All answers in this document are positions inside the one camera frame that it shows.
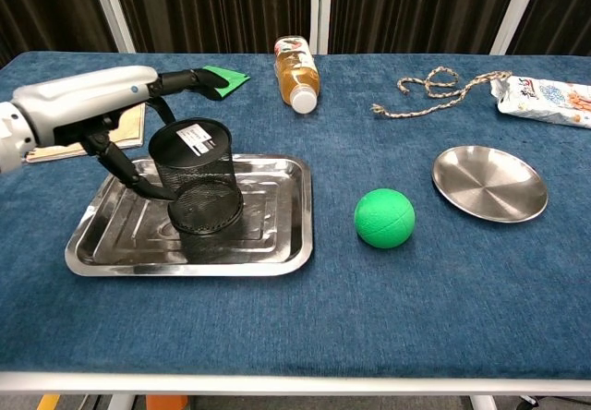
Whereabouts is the orange plastic object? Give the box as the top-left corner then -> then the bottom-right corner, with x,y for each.
145,395 -> 190,410

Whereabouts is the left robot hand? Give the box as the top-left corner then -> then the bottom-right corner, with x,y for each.
11,65 -> 227,201

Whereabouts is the green ball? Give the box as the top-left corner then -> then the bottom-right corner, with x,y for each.
354,188 -> 416,249

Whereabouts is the round steel plate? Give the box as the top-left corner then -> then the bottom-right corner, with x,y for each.
431,145 -> 549,224

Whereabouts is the dark pleated curtain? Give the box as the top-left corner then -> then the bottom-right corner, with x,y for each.
507,0 -> 591,58
329,0 -> 525,55
0,0 -> 116,67
109,0 -> 315,54

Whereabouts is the kraft spiral notebook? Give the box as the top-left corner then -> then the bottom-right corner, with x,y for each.
25,104 -> 147,164

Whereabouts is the black mesh cup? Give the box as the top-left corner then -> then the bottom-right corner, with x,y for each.
148,117 -> 245,235

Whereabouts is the blue table cloth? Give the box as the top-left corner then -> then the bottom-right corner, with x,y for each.
0,51 -> 591,381

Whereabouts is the white snack bag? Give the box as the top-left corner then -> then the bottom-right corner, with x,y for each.
489,76 -> 591,129

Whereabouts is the green foil sachet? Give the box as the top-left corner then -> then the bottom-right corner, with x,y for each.
201,65 -> 252,102

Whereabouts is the rectangular steel tray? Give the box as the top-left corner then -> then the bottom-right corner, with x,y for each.
64,153 -> 315,278

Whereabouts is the tea bottle white cap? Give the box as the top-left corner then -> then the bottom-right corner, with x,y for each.
274,35 -> 321,115

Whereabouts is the braided beige rope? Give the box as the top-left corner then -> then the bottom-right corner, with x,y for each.
371,66 -> 513,120

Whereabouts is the white partition post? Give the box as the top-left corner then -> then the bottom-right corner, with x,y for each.
309,0 -> 332,55
488,0 -> 547,56
86,0 -> 138,54

